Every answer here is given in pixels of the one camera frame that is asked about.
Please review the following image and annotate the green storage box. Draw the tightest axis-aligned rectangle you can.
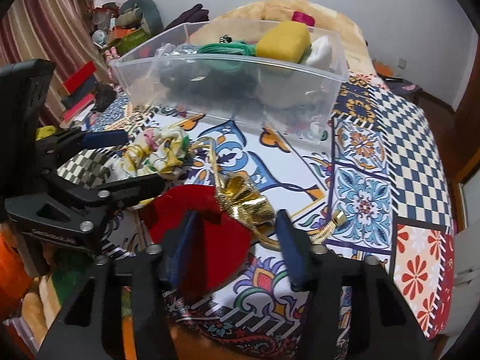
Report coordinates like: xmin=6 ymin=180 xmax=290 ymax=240
xmin=107 ymin=28 xmax=151 ymax=55

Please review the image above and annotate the red box stack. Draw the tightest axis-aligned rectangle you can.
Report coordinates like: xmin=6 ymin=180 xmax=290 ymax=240
xmin=58 ymin=61 xmax=98 ymax=124

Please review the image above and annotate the striped brown curtain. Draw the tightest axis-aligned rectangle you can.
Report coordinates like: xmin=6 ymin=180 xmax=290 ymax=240
xmin=1 ymin=0 xmax=109 ymax=126

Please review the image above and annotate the clear plastic storage box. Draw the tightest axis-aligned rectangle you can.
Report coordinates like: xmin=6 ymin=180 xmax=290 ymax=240
xmin=112 ymin=19 xmax=349 ymax=144

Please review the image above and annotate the green knitted cloth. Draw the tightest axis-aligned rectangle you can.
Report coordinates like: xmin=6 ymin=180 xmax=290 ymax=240
xmin=196 ymin=41 xmax=256 ymax=73

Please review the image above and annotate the white wall socket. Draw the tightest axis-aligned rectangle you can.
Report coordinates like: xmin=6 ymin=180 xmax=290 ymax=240
xmin=397 ymin=58 xmax=407 ymax=69

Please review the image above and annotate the red velvet gold pouch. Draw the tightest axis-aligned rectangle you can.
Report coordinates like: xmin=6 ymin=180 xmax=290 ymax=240
xmin=140 ymin=136 xmax=348 ymax=302

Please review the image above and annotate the dark purple clothing pile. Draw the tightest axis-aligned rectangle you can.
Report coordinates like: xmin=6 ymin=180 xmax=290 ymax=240
xmin=164 ymin=3 xmax=209 ymax=31

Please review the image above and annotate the grey green plush pillow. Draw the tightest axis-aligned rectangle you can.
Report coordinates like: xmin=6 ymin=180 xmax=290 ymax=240
xmin=115 ymin=0 xmax=164 ymax=36

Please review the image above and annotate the floral yellow scrunchie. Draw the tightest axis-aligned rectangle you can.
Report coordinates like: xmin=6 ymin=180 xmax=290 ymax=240
xmin=118 ymin=126 xmax=190 ymax=180

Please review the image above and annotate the white drawstring pouch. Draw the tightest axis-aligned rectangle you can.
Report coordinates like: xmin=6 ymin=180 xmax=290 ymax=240
xmin=299 ymin=35 xmax=333 ymax=71

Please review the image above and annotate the beige patchwork fleece blanket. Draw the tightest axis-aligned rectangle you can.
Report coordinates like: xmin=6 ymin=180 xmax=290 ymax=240
xmin=213 ymin=0 xmax=376 ymax=76

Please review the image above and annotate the orange sleeve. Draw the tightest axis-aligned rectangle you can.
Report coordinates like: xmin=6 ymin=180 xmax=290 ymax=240
xmin=0 ymin=235 xmax=32 ymax=321

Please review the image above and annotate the yellow sponge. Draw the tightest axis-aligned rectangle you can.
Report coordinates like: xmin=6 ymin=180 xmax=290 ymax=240
xmin=256 ymin=21 xmax=311 ymax=63

